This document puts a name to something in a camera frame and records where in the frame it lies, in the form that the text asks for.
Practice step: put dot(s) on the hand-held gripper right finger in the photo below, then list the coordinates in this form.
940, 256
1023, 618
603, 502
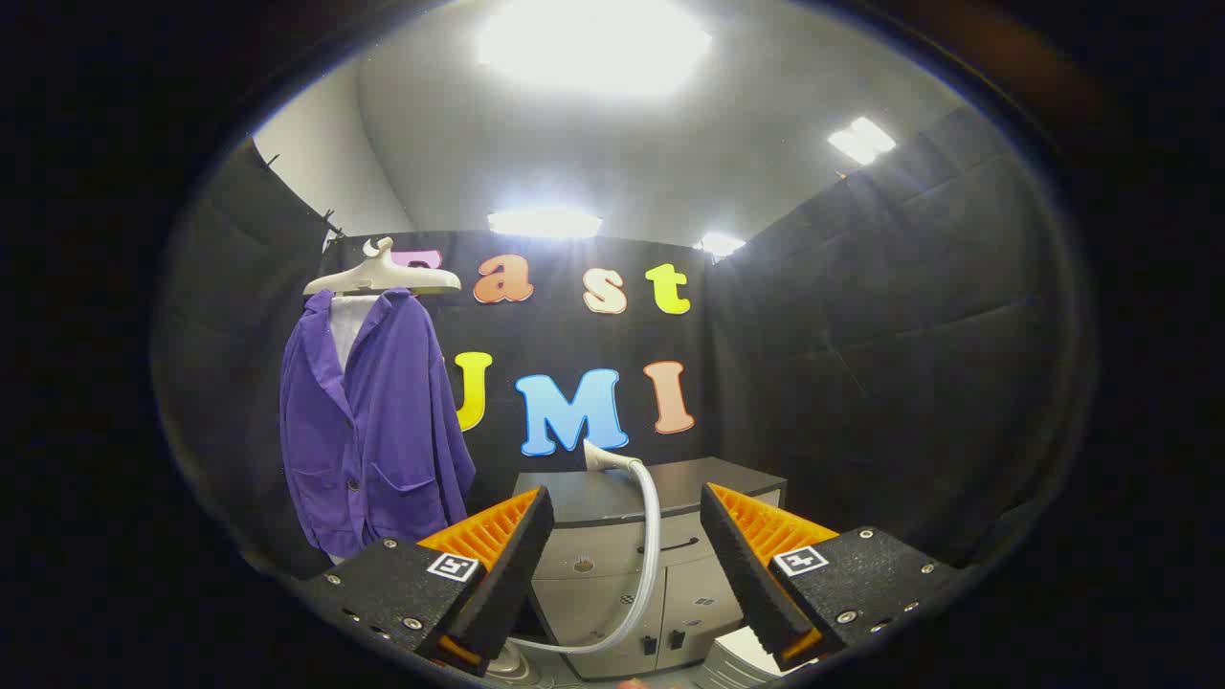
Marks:
742, 574

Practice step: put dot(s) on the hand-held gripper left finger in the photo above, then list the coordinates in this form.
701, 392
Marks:
512, 574

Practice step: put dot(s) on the purple jacket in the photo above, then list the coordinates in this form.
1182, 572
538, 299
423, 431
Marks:
383, 431

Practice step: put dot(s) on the white shirt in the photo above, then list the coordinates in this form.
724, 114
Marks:
346, 330

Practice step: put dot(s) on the white clothes hanger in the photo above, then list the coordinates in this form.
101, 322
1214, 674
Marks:
383, 277

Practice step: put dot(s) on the grey cabinet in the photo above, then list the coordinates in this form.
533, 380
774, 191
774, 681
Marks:
593, 574

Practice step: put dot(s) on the white paper stack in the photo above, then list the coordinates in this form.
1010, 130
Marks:
742, 660

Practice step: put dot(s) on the ceiling light panel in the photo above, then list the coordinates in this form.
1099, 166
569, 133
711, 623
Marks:
593, 43
544, 222
720, 244
861, 141

